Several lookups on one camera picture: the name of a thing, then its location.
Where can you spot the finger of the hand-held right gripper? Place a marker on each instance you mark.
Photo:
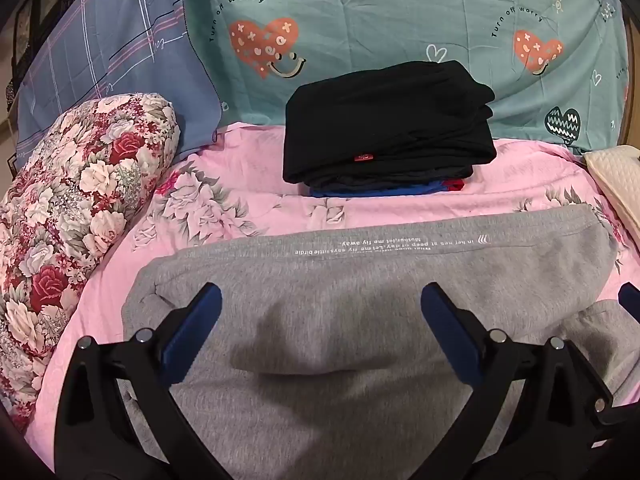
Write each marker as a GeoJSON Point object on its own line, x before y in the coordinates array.
{"type": "Point", "coordinates": [617, 416]}
{"type": "Point", "coordinates": [631, 301]}

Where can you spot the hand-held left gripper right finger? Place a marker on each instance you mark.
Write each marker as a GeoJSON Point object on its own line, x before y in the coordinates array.
{"type": "Point", "coordinates": [447, 325]}

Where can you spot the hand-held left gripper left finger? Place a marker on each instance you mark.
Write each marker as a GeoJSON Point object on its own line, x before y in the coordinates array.
{"type": "Point", "coordinates": [197, 317]}

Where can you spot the grey sweatshirt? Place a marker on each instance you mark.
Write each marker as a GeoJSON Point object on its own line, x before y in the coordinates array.
{"type": "Point", "coordinates": [325, 320]}

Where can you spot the pink floral blanket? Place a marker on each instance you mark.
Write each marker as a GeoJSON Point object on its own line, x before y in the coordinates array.
{"type": "Point", "coordinates": [240, 220]}

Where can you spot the cream quilted pillow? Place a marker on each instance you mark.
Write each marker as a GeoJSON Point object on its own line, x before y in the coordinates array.
{"type": "Point", "coordinates": [617, 175]}

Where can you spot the folded red garment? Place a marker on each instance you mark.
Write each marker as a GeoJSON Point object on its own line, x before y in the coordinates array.
{"type": "Point", "coordinates": [455, 186]}

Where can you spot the red rose floral pillow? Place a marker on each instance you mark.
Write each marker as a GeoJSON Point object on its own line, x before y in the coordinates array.
{"type": "Point", "coordinates": [75, 200]}

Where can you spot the stack of folded dark clothes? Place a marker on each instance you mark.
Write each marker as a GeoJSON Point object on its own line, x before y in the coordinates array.
{"type": "Point", "coordinates": [390, 115]}

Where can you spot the blue plaid pillow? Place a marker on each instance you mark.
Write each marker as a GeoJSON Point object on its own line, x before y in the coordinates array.
{"type": "Point", "coordinates": [125, 35]}

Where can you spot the teal heart-print pillow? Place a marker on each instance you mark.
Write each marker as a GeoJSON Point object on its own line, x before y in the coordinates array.
{"type": "Point", "coordinates": [400, 10]}

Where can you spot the dark framed wall pictures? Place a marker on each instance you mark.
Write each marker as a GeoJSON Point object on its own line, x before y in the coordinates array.
{"type": "Point", "coordinates": [35, 25]}

